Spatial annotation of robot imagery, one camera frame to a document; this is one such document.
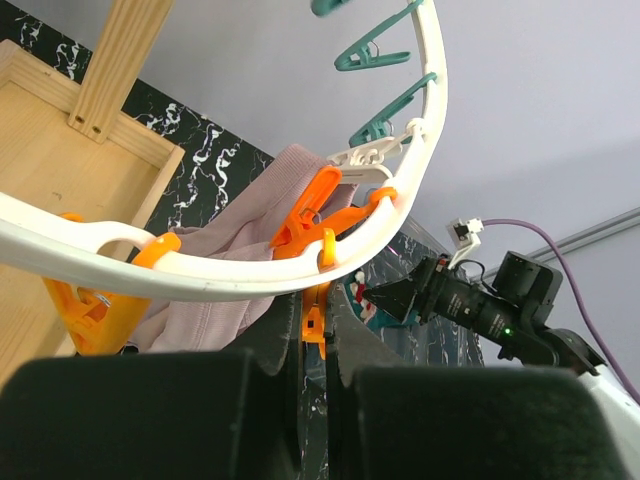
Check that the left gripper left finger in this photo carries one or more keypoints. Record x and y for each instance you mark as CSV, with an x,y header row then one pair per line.
x,y
228,414

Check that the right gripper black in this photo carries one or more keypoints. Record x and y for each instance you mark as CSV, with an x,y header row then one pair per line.
x,y
460,305

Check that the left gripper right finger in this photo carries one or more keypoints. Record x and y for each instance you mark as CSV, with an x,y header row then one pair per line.
x,y
389,419

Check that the orange clothespin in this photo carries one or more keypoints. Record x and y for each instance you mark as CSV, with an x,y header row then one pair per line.
x,y
314,308
305,224

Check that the green sock with reindeer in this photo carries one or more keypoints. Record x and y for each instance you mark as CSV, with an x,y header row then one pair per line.
x,y
368,313

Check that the white round clip hanger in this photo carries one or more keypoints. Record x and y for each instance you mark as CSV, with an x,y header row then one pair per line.
x,y
48,245

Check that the pink cloth garment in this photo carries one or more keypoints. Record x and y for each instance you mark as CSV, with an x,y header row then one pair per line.
x,y
241,232

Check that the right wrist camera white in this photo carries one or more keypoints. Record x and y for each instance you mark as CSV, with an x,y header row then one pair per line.
x,y
465,235

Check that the wooden drying rack frame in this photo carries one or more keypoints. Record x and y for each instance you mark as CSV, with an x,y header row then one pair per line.
x,y
130,31

